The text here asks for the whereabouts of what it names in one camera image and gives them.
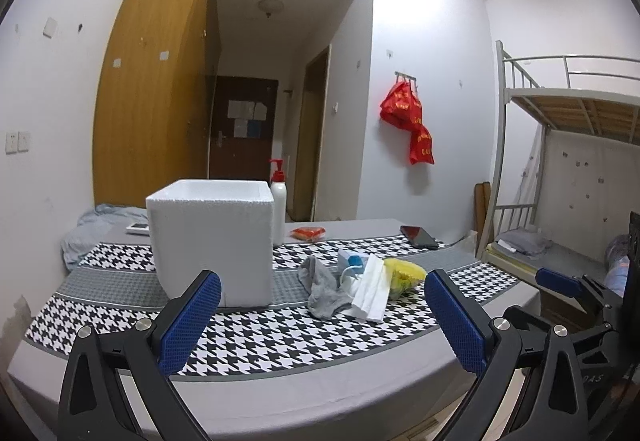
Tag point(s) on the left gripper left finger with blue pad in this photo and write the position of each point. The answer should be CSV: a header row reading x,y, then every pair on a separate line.
x,y
93,401

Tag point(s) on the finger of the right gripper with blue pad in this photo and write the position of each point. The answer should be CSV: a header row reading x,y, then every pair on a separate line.
x,y
558,282

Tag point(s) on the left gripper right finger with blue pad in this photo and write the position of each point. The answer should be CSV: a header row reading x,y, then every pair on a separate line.
x,y
487,347

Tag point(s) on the grey sock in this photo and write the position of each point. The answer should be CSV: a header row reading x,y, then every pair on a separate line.
x,y
325,297

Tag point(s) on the blue face mask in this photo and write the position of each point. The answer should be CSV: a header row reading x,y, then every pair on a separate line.
x,y
351,264

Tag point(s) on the houndstooth table runner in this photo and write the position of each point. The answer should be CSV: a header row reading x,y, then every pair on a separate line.
x,y
115,285

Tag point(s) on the black smartphone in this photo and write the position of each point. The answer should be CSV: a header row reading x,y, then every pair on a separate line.
x,y
418,237

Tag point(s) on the metal bunk bed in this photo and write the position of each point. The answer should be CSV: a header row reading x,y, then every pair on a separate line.
x,y
581,181

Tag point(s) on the white styrofoam box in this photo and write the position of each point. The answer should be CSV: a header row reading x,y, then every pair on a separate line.
x,y
224,226

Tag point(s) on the white remote control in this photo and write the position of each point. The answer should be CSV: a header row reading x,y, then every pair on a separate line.
x,y
138,228

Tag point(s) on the wooden folding boards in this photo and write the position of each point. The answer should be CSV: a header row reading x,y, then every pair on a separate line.
x,y
482,193

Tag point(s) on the light blue crumpled cloth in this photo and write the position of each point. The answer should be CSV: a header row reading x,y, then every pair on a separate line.
x,y
92,228

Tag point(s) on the red snack packet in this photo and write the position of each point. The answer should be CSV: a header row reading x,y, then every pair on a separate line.
x,y
308,234

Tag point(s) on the white pump lotion bottle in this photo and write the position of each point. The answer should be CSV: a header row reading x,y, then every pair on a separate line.
x,y
279,195

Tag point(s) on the wooden wardrobe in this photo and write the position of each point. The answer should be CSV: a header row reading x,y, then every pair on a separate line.
x,y
151,122

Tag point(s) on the red hanging bags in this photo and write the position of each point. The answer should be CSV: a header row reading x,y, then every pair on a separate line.
x,y
402,109

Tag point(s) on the dark brown entrance door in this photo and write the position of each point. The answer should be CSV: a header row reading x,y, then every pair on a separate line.
x,y
242,128

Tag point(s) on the ceiling lamp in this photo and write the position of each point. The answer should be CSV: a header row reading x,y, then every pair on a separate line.
x,y
270,7

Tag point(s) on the white wall socket pair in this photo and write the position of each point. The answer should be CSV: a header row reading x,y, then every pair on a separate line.
x,y
18,142

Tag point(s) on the wall coat hook rack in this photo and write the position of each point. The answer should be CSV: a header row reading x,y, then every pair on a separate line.
x,y
404,76

